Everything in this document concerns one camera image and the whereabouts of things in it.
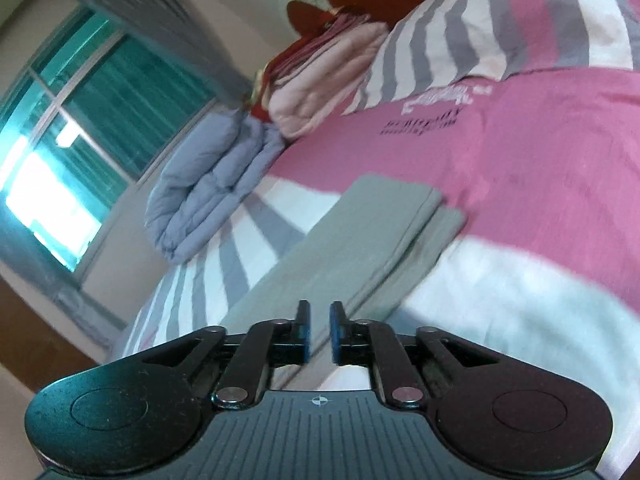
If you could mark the grey curtain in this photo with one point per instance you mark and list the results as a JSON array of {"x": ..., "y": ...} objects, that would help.
[
  {"x": 165, "y": 15},
  {"x": 55, "y": 285}
]

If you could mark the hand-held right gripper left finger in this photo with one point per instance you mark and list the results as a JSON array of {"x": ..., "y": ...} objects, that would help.
[{"x": 303, "y": 334}]

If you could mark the bed with striped pink sheet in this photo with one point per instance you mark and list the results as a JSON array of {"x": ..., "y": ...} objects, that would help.
[{"x": 525, "y": 160}]

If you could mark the striped pillow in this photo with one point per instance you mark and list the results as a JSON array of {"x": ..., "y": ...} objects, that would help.
[{"x": 450, "y": 35}]

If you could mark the window with green glass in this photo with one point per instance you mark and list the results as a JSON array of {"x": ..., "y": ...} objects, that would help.
[{"x": 100, "y": 125}]

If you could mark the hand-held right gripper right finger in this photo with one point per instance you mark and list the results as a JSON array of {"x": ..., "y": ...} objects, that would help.
[{"x": 334, "y": 334}]

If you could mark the grey-green pants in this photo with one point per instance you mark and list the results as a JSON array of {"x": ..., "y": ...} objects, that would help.
[{"x": 350, "y": 240}]

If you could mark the folded blue-grey comforter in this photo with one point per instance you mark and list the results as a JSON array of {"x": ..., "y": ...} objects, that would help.
[{"x": 210, "y": 185}]

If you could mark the folded pink blanket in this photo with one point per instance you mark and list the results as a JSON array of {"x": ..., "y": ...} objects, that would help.
[{"x": 320, "y": 85}]

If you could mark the folded red cloth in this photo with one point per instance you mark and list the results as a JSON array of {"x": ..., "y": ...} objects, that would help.
[{"x": 287, "y": 60}]

